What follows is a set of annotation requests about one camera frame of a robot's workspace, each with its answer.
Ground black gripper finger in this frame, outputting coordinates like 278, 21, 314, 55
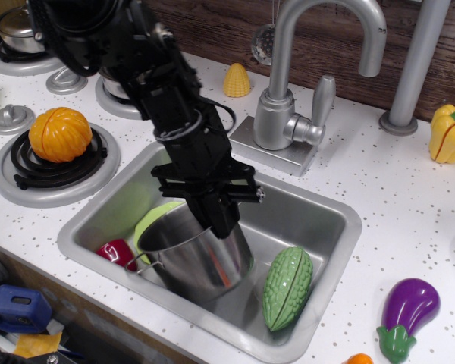
184, 192, 240, 239

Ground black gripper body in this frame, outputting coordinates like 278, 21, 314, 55
152, 121, 265, 204

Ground stainless steel pot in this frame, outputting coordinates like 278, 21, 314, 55
135, 203, 254, 303

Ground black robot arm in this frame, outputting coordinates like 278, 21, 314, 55
27, 1, 263, 238

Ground steel pot with lid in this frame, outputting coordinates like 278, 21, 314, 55
99, 68, 130, 100

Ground steel pot back left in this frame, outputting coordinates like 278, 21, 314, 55
0, 5, 45, 54

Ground green plastic plate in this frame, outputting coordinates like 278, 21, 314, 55
133, 201, 184, 254

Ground silver toy faucet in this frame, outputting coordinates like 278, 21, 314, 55
227, 0, 388, 178

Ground yellow toy corn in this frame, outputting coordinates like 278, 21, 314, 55
223, 63, 251, 98

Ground green toy bitter melon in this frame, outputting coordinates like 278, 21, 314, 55
262, 246, 313, 332

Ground red toy pepper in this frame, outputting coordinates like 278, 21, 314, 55
96, 239, 137, 271

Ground hanging metal strainer ladle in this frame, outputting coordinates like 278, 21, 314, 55
251, 1, 281, 66

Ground orange toy pumpkin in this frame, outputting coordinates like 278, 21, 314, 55
28, 107, 93, 163

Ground silver stove knob back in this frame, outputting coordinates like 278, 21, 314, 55
45, 67, 88, 95

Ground silver stove knob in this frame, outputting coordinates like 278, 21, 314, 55
0, 104, 36, 135
45, 67, 88, 95

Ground front stove burner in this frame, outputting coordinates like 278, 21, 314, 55
0, 124, 120, 208

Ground silver stove knob front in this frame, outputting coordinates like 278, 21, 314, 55
0, 104, 36, 135

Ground orange toy fruit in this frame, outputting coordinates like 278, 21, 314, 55
344, 353, 374, 364

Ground purple toy eggplant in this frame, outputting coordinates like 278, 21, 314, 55
376, 278, 441, 363

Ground back left stove burner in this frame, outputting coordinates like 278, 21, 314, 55
0, 55, 64, 77

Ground blue clamp tool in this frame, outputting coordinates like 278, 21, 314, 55
0, 284, 52, 334

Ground yellow sponge cloth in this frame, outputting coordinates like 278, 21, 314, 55
13, 332, 62, 359

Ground yellow toy bell pepper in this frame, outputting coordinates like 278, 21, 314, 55
428, 104, 455, 164

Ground grey vertical pole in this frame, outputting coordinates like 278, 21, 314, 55
379, 0, 450, 137

